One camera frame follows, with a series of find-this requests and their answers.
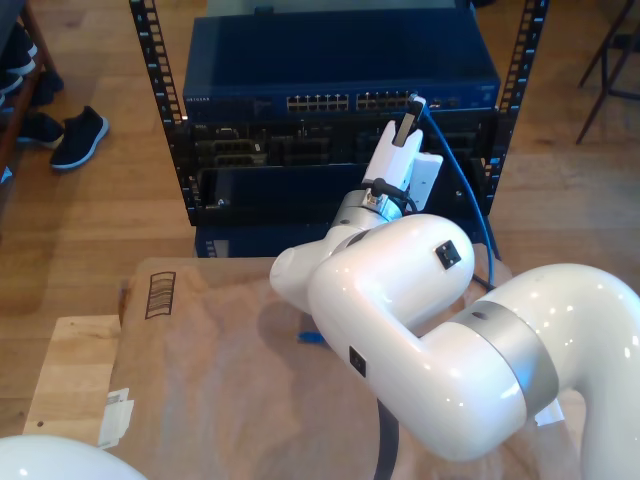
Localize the blue network cable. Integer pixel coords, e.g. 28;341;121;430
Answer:
296;91;497;346

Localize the black server chassis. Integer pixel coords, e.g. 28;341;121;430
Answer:
185;119;501;166

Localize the black rack tray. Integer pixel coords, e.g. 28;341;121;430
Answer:
191;162;494;227

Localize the dark metal chair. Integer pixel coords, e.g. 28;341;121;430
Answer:
574;0;640;146

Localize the small white paper scrap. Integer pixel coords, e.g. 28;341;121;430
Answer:
534;399;566;428

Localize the dark sneaker with white sole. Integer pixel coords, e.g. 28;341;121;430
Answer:
17;112;65;150
4;22;40;76
49;104;110;172

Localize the dark shoe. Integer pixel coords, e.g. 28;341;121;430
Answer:
29;69;65;107

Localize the wooden shoe shelf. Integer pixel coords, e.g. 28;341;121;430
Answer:
0;0;56;174

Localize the white shipping label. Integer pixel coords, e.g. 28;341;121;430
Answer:
97;387;136;451

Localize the black camera cable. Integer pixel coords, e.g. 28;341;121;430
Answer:
369;178;420;214

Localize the blue network switch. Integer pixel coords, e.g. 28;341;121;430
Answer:
182;14;502;121

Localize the black rack frame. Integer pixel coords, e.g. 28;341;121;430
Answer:
128;0;550;229

